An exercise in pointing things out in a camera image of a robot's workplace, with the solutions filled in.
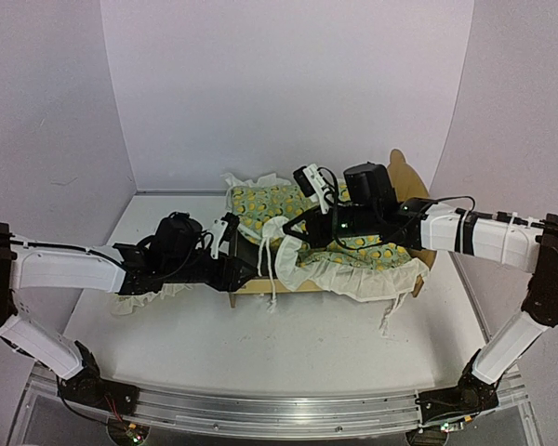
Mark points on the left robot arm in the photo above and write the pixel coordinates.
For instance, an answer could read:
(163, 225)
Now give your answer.
(180, 251)

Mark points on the lemon print bed cushion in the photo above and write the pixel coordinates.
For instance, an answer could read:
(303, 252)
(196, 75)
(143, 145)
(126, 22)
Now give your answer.
(361, 268)

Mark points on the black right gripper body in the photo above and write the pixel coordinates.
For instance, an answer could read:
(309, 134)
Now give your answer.
(324, 237)

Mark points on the wooden pet bed frame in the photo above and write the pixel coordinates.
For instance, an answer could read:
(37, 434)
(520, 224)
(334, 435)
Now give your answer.
(407, 184)

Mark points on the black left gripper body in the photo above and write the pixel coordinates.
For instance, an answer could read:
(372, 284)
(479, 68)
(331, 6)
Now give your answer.
(219, 282)

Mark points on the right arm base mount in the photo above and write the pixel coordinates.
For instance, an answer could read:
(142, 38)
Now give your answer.
(469, 397)

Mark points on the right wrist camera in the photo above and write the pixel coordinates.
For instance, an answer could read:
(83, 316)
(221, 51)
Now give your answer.
(314, 186)

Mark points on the small lemon print pillow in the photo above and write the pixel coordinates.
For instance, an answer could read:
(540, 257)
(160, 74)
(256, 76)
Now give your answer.
(123, 305)

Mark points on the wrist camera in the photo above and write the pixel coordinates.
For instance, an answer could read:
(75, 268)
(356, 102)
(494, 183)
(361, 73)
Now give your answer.
(314, 186)
(222, 230)

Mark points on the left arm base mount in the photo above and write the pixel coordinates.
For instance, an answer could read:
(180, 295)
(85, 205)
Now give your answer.
(89, 389)

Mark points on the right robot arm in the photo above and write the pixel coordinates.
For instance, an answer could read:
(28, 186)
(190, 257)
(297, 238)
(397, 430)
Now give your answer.
(527, 244)

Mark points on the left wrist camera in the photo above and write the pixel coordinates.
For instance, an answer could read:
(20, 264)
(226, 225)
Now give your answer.
(222, 230)

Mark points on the aluminium front rail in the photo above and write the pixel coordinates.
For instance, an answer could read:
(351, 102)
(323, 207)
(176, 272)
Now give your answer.
(263, 417)

